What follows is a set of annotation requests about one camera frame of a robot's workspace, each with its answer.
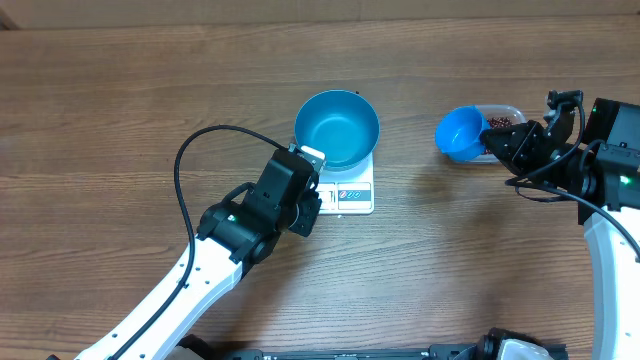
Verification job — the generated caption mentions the red adzuki beans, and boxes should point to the red adzuki beans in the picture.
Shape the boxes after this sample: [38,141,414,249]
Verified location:
[480,117,514,155]

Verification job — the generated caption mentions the blue plastic measuring scoop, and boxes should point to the blue plastic measuring scoop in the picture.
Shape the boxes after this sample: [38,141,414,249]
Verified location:
[435,106,490,162]

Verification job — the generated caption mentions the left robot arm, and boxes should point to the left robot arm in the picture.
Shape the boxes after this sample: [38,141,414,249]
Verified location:
[78,145,325,360]

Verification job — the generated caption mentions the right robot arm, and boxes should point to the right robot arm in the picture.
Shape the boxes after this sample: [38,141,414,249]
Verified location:
[479,91,639,359]

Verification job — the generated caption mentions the white digital kitchen scale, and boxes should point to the white digital kitchen scale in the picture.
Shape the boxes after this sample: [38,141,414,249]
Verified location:
[317,154,375,216]

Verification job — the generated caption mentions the teal blue bowl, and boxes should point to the teal blue bowl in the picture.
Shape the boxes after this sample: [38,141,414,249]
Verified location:
[294,89,381,171]

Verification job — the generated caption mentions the clear plastic bean container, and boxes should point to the clear plastic bean container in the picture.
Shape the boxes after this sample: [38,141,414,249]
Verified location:
[447,103,528,165]

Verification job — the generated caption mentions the right black cable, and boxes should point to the right black cable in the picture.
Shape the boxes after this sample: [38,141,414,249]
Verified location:
[503,139,640,264]

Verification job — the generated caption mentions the black cable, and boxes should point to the black cable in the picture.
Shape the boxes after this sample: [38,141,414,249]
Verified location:
[107,124,287,360]
[503,139,640,264]

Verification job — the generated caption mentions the left black cable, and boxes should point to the left black cable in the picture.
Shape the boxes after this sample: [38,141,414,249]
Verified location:
[107,124,287,360]

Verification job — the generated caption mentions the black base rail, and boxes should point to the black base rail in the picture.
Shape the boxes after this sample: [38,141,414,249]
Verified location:
[174,327,569,360]

